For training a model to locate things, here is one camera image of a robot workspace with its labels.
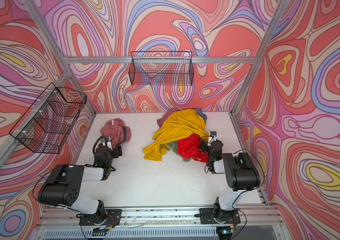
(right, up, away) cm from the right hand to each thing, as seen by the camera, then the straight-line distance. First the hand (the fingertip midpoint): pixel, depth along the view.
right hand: (208, 141), depth 97 cm
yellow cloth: (-21, +12, +1) cm, 24 cm away
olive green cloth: (-23, -3, -4) cm, 24 cm away
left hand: (-62, -1, -3) cm, 62 cm away
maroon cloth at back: (-33, +14, +14) cm, 39 cm away
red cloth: (-13, -4, -7) cm, 16 cm away
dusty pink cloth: (-63, +6, +4) cm, 63 cm away
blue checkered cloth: (-3, +20, +14) cm, 24 cm away
